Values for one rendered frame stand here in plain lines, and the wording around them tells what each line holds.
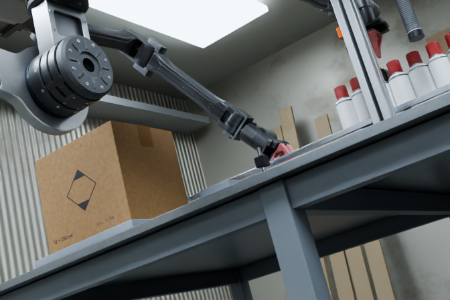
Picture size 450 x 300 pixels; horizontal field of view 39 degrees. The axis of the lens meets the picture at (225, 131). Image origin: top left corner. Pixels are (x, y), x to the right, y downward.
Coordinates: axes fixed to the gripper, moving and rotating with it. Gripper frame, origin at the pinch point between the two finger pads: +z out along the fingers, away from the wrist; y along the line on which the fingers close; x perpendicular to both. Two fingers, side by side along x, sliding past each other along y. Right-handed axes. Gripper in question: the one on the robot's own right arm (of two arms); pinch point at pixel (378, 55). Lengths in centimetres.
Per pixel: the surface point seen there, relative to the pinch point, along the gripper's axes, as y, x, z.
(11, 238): 265, -73, -21
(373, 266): 120, -249, 47
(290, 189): 9, 62, 39
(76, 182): 68, 59, 17
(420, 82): -13.1, 21.7, 18.5
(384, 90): -7.8, 34.5, 20.5
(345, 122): 8.3, 21.1, 20.4
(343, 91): 6.4, 19.7, 12.0
